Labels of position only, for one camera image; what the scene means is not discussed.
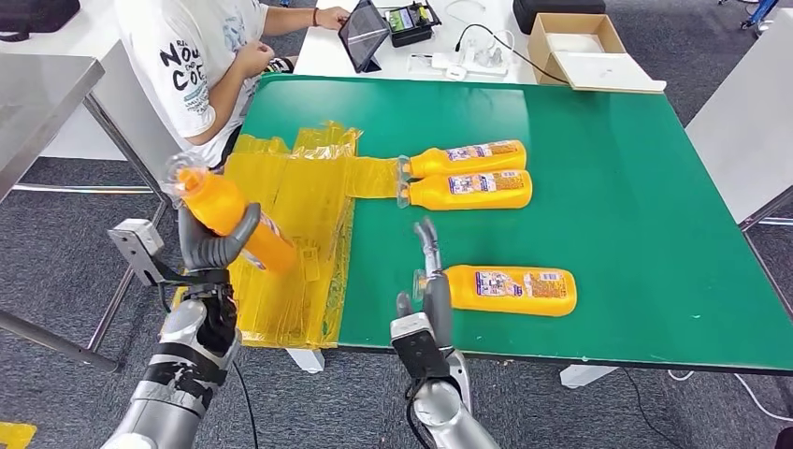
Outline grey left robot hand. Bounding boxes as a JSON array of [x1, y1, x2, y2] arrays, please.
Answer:
[[178, 202, 263, 274]]

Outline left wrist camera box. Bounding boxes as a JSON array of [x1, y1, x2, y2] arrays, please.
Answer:
[[107, 218, 166, 287]]

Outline person's left hand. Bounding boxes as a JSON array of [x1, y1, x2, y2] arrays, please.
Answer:
[[315, 6, 352, 31]]

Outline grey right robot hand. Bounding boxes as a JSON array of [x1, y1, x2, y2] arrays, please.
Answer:
[[396, 216, 454, 352]]

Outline white side table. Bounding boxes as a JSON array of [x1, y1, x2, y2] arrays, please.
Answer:
[[684, 8, 793, 236]]

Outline yellow floor tape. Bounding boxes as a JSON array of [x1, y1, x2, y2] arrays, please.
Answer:
[[0, 423, 38, 449]]

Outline white cable loop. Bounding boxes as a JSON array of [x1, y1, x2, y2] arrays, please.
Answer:
[[442, 0, 487, 23]]

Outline black bag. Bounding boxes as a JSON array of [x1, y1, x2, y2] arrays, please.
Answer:
[[0, 0, 81, 43]]

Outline white floor cable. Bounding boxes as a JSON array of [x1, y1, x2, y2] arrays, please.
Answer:
[[666, 369, 793, 426]]

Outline yellow taped sheet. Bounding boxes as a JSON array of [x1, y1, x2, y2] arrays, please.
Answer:
[[170, 123, 401, 350]]

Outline person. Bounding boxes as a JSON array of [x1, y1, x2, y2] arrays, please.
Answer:
[[114, 0, 352, 168]]

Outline black label printer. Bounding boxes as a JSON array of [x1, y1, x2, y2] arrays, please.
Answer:
[[383, 1, 442, 49]]

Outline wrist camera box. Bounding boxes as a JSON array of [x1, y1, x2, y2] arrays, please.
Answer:
[[107, 218, 166, 287], [390, 312, 451, 381]]

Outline white power strip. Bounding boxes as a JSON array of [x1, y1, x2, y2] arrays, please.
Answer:
[[430, 49, 511, 80]]

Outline blue metal frame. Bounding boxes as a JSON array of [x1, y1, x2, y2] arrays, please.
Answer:
[[718, 0, 782, 31]]

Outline steel table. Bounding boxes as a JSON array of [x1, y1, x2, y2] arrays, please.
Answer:
[[0, 54, 171, 376]]

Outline white table foot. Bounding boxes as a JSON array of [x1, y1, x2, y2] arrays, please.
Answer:
[[559, 364, 621, 392], [284, 348, 326, 375]]

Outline black tablet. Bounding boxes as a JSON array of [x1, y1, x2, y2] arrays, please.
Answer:
[[337, 0, 392, 74]]

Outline person's right hand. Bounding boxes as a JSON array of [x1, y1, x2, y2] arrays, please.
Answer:
[[235, 39, 276, 79]]

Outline white foam insert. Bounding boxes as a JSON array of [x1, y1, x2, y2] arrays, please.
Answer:
[[544, 33, 607, 56]]

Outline orange detergent bottle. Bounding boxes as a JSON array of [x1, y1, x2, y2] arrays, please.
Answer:
[[397, 139, 527, 180], [413, 265, 578, 318], [164, 153, 297, 274], [397, 170, 534, 212]]

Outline black floor cable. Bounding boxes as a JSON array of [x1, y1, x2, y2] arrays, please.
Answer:
[[622, 369, 701, 449]]

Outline cardboard box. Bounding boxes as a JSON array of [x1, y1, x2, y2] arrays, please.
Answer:
[[527, 13, 668, 94]]

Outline white desk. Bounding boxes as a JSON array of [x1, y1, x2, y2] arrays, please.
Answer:
[[0, 0, 212, 206]]

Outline black case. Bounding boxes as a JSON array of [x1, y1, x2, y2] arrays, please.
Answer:
[[512, 0, 607, 36]]

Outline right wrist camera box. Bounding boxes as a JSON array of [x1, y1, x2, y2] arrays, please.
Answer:
[[390, 312, 451, 381]]

